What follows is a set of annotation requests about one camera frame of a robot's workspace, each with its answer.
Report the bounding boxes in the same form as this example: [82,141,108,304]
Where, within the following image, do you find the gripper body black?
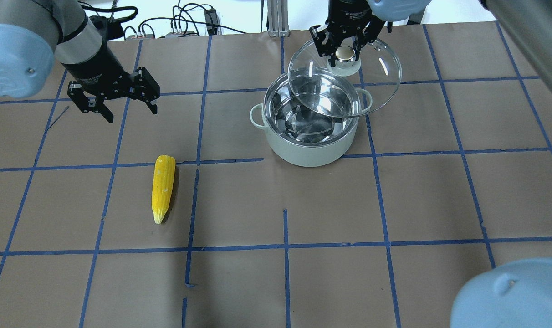
[326,0,379,48]
[66,46,142,108]

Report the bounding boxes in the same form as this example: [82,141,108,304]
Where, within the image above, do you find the glass pot lid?
[288,39,403,118]

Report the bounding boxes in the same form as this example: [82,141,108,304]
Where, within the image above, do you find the yellow corn cob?
[151,155,176,225]

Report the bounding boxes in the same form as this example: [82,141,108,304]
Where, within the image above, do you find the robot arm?
[0,0,161,123]

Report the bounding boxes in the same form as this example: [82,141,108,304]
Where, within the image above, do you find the white steel cooking pot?
[249,67,373,167]

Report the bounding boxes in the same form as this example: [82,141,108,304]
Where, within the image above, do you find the brown paper table cover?
[0,21,552,328]

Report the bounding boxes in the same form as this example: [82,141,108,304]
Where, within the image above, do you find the aluminium frame post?
[266,0,289,37]

